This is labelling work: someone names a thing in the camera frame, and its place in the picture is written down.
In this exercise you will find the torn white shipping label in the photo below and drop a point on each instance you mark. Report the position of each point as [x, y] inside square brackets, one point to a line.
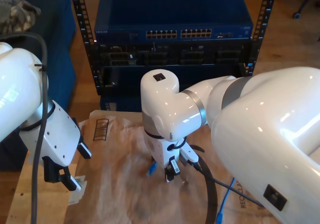
[78, 196]

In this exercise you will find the brown paper mailer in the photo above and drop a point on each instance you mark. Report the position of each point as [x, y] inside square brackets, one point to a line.
[120, 196]

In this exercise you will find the blue box under rack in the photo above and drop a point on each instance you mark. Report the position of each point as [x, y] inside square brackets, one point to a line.
[125, 103]

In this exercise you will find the blue sofa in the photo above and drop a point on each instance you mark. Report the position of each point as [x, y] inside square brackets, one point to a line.
[60, 58]

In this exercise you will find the black rack server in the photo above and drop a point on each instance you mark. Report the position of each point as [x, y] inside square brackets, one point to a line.
[200, 56]

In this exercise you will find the camouflage cloth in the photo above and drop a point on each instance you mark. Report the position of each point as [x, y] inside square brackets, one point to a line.
[17, 16]

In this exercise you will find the office chair base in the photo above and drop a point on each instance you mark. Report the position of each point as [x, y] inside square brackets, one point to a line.
[296, 14]

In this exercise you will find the black rack frame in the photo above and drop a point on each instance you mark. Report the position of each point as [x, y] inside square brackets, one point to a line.
[78, 8]

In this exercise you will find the blue network switch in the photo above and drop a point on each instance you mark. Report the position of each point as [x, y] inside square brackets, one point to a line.
[172, 8]

